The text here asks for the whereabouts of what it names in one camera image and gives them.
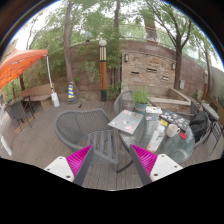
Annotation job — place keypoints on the silver laptop with stickers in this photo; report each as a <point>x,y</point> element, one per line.
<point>126,121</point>

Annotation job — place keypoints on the grey wall box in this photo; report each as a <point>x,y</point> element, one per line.
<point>182,84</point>

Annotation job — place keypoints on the blue yellow striped cone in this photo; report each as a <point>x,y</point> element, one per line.
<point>71,91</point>

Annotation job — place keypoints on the dark-trunked tree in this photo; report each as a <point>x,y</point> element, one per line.
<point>178,63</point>

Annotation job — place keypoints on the grey wicker patio chair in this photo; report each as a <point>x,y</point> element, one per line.
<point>76,128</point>
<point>194,107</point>
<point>119,101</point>

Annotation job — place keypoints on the wooden lamp post white globe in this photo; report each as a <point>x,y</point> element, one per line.
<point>103,70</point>

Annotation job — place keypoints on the black laptop with stickers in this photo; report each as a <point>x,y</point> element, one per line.
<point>175,119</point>

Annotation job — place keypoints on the white ribbed mug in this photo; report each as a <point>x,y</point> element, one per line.
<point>172,130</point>

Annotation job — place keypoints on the black wall lamp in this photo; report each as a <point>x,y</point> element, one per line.
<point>173,66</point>
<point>126,58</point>

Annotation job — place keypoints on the white sticker sheet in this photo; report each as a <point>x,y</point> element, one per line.
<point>153,109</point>

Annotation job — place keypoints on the blue sticker card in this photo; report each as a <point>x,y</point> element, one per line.
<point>150,117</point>

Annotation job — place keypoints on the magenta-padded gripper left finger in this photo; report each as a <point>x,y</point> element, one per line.
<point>78,160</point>

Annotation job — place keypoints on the orange patio umbrella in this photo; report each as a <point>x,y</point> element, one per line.
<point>20,63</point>

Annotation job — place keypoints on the white umbrella base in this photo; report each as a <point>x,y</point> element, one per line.
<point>55,99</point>

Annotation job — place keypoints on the yellow card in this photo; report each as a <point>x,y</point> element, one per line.
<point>163,122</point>

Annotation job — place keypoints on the small round patio table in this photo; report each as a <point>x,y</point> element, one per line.
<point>210,111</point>

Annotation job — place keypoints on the flat round red coaster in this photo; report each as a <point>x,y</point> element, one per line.
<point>183,135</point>

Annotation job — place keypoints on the green plant in blue pot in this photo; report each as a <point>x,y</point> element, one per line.
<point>141,100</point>

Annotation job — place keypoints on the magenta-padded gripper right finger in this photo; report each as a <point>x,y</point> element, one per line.
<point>146,159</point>

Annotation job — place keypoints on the grey-trunked tree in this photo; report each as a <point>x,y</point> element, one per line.
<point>68,50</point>

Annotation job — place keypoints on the black jacket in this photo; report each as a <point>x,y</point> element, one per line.
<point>200,125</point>

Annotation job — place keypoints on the dark patio chair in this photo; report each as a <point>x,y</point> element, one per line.
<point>16,111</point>

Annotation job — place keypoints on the wooden bench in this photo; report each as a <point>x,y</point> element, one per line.
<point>36,93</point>

